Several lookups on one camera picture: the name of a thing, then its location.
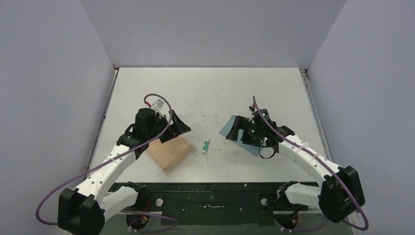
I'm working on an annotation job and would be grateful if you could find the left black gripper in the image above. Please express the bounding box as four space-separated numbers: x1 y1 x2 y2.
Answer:
146 110 190 143

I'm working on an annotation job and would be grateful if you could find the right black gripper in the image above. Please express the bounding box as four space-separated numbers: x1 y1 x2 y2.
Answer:
227 116 264 147

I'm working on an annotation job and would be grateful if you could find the teal envelope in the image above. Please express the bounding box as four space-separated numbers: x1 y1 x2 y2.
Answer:
219 115 260 157

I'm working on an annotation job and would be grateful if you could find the green white glue stick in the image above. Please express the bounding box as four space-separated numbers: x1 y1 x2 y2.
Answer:
202 138 210 155

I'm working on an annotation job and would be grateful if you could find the tan paper letter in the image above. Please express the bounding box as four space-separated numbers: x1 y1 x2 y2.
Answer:
145 136 195 173

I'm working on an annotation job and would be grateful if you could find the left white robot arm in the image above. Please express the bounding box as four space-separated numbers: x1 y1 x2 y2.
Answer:
57 108 191 235

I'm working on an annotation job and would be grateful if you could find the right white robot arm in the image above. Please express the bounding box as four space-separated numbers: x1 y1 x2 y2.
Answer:
226 108 366 223

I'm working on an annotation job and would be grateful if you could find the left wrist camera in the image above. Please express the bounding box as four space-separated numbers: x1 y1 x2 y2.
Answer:
150 99 165 114

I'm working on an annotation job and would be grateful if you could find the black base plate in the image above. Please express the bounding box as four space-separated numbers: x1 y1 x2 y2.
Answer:
126 182 309 226

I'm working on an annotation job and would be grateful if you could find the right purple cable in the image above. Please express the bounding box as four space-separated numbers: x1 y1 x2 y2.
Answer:
252 95 369 232

